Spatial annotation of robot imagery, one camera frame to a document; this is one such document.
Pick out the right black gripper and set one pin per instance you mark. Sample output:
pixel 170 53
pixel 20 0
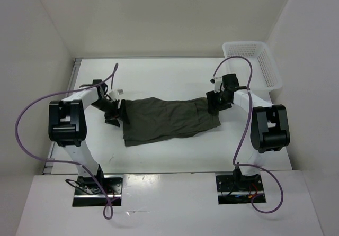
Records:
pixel 211 97

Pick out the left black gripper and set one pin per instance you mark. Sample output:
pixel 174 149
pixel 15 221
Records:
pixel 110 118

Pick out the olive green shorts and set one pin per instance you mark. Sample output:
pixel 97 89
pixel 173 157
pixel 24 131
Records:
pixel 154 120

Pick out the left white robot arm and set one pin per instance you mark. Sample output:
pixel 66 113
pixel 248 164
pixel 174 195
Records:
pixel 67 125

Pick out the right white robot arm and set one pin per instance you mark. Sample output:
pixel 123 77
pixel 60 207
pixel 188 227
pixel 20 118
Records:
pixel 267 124

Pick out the white plastic basket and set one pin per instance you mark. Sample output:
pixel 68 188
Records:
pixel 265 75

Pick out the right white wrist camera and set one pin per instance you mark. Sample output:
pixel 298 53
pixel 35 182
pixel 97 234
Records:
pixel 218 84

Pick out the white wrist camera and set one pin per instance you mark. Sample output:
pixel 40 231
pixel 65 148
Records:
pixel 218 84
pixel 115 94

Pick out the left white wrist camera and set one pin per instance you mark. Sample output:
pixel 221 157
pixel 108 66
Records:
pixel 115 94

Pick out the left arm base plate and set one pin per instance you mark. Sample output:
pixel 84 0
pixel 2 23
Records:
pixel 90 195

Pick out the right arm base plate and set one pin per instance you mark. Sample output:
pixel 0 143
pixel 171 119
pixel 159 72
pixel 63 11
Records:
pixel 239 189

